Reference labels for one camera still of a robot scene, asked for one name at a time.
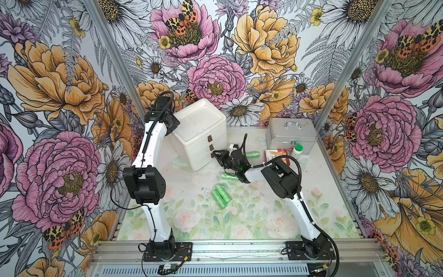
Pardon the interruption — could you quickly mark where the green trash bag roll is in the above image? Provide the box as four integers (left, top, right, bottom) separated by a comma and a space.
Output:
211, 190, 226, 210
246, 151, 260, 159
221, 173, 239, 181
216, 184, 232, 204

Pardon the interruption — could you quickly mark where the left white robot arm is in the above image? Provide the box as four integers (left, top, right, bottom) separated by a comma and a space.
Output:
123, 91, 180, 256

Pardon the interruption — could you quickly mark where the white bottle green cap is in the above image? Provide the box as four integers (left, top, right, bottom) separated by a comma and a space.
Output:
291, 144, 303, 159

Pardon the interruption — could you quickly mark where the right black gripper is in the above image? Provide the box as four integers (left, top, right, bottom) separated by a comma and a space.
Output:
213, 150, 239, 173

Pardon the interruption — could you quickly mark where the right aluminium corner post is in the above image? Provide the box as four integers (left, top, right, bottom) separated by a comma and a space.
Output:
314, 0, 394, 131

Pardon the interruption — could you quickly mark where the left aluminium corner post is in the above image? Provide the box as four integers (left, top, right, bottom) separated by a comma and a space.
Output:
85, 1, 146, 122

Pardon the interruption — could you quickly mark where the silver metal case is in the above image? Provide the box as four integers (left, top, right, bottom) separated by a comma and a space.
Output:
266, 118, 317, 155

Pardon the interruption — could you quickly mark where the aluminium front rail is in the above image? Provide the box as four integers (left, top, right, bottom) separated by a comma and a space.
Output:
91, 238, 386, 265

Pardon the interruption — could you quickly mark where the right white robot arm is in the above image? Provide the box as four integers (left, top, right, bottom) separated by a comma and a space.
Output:
211, 144, 339, 260

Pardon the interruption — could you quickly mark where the red white cardboard box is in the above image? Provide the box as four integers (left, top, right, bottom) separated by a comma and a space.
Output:
264, 150, 288, 162

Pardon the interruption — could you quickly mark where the aluminium corner post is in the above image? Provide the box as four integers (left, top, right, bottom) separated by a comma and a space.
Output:
85, 1, 146, 122
314, 0, 394, 131

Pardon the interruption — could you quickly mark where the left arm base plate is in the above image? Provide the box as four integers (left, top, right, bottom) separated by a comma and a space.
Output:
142, 242, 193, 262

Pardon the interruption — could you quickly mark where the black corrugated cable right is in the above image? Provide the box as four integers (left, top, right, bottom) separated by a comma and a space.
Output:
242, 133, 340, 277

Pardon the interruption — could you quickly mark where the white drawer cabinet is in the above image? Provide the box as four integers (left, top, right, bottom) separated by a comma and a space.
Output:
171, 99, 227, 171

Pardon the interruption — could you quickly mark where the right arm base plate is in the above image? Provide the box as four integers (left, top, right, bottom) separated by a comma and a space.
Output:
285, 241, 336, 261

